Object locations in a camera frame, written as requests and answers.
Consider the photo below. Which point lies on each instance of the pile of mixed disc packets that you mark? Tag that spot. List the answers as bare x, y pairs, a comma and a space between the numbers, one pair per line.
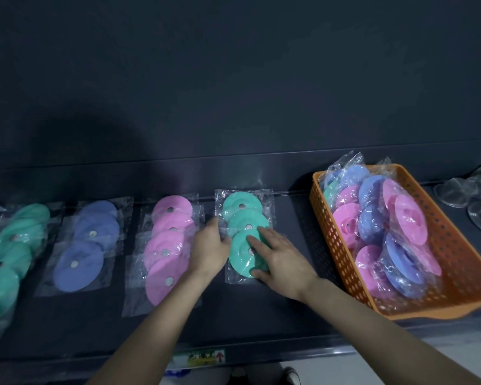
368, 220

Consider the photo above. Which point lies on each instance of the person's right shoe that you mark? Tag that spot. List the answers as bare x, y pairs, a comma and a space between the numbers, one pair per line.
291, 374

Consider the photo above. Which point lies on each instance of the person's left forearm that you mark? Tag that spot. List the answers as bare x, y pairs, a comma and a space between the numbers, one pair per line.
152, 328

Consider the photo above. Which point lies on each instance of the shelf edge label sticker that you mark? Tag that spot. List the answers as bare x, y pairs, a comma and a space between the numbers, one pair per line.
204, 358

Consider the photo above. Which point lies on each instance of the pink silicone disc in bag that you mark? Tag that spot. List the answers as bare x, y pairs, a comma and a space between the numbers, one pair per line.
175, 228
172, 207
162, 250
164, 285

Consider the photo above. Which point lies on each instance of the person's left hand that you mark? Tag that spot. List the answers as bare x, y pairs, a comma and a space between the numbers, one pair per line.
208, 250

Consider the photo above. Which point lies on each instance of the person's left thumb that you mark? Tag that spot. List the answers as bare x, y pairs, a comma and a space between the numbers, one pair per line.
225, 244

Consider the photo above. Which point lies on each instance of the person's right forearm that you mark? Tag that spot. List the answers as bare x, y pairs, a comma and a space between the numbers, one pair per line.
384, 340

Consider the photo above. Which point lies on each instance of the row of green disc packets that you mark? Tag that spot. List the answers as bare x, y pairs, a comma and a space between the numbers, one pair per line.
12, 256

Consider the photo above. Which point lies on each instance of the person's right thumb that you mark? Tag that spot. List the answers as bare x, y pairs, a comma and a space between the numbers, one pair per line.
260, 275

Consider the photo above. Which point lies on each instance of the person's right hand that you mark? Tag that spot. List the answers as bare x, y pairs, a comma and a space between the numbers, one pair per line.
284, 268

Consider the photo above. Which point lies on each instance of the orange perforated plastic basket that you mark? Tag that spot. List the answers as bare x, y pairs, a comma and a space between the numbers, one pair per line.
445, 252

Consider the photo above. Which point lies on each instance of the green silicone disc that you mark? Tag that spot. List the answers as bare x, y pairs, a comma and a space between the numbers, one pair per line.
240, 258
240, 202
246, 221

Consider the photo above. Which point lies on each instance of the blue silicone disc in bag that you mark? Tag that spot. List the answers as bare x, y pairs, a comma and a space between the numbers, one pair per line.
78, 269
100, 209
98, 231

